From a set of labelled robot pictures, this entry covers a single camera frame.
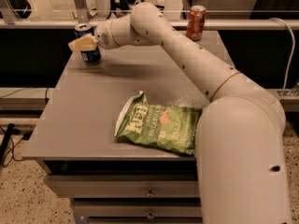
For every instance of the lower grey drawer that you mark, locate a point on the lower grey drawer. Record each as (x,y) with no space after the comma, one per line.
(147,208)

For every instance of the green potato chips bag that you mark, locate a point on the green potato chips bag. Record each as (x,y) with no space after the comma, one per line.
(171,128)

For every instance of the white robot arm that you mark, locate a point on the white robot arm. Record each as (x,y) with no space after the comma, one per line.
(239,143)

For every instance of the grey drawer cabinet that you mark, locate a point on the grey drawer cabinet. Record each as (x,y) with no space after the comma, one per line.
(76,133)

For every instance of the blue pepsi can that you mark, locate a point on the blue pepsi can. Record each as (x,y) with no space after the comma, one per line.
(91,55)

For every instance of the orange soda can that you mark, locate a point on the orange soda can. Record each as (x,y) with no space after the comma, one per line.
(196,22)

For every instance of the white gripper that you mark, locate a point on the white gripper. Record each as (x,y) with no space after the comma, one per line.
(103,36)

